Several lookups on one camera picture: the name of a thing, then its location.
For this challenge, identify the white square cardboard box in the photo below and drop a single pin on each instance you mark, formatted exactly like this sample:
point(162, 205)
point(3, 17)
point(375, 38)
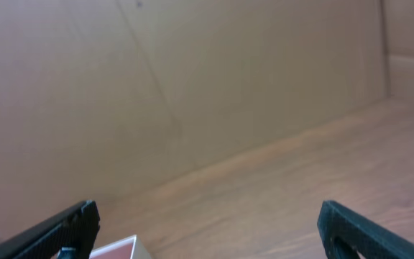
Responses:
point(127, 248)

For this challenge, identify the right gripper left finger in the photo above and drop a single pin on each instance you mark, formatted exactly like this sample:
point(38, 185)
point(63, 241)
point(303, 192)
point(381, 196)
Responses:
point(69, 234)

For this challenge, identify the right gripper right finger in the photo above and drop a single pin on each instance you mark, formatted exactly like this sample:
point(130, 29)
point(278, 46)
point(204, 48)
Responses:
point(347, 234)

